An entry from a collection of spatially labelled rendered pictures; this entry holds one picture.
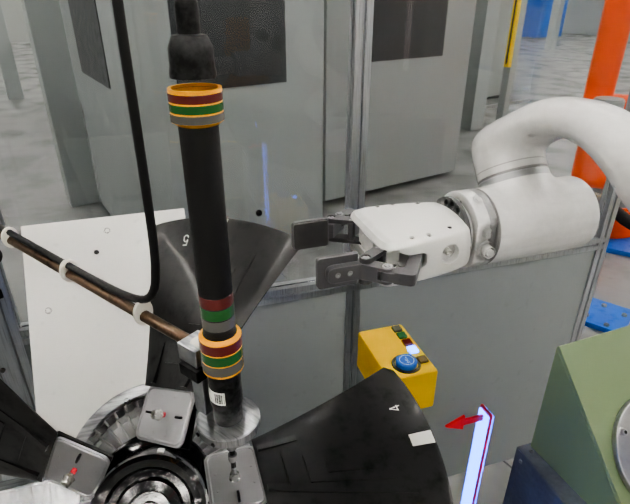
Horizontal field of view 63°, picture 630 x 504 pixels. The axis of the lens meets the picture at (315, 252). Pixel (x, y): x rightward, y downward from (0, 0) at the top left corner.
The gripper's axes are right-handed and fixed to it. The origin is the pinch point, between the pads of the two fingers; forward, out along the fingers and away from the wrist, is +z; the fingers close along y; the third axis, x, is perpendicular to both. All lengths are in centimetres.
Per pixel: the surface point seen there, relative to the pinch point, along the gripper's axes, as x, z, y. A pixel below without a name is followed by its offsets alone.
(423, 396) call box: -46, -28, 21
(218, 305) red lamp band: -3.1, 10.2, -1.9
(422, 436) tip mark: -28.6, -13.8, -1.3
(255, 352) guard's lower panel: -66, -4, 71
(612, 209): -39, -118, 70
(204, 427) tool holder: -18.8, 13.1, -0.9
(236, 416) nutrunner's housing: -17.7, 9.7, -1.5
